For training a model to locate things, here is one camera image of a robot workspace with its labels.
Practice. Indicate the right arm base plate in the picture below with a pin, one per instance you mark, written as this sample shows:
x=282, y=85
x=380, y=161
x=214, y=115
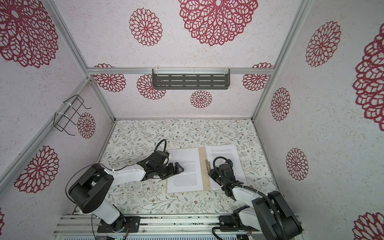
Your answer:
x=233, y=221

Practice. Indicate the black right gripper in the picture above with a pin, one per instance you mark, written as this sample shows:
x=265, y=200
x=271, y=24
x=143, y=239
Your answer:
x=212, y=175

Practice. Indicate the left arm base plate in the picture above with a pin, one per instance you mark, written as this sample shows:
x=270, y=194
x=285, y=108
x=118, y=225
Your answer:
x=126, y=224

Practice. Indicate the metal folder clip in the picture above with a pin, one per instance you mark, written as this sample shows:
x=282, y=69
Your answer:
x=208, y=166

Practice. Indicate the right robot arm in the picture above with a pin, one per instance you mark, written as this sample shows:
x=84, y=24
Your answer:
x=267, y=213

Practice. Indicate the aluminium front rail frame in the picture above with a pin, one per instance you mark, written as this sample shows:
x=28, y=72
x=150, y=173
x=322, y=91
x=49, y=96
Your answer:
x=141, y=225

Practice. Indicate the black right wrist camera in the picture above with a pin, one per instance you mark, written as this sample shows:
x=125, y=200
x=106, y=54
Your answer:
x=226, y=169

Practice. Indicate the white printed paper sheet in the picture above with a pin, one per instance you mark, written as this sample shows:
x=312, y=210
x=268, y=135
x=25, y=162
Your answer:
x=190, y=180

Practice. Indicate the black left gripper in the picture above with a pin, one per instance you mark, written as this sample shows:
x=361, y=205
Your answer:
x=171, y=171

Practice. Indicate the black wire wall rack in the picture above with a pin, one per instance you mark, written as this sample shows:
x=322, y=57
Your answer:
x=64, y=118

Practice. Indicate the grey slotted wall shelf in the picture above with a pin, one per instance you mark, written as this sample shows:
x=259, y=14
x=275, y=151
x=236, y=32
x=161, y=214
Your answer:
x=191, y=80

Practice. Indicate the beige paper folder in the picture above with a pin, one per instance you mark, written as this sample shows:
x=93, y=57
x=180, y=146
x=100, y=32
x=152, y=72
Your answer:
x=203, y=157

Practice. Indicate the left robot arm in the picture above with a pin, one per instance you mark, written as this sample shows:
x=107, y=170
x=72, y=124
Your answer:
x=89, y=192

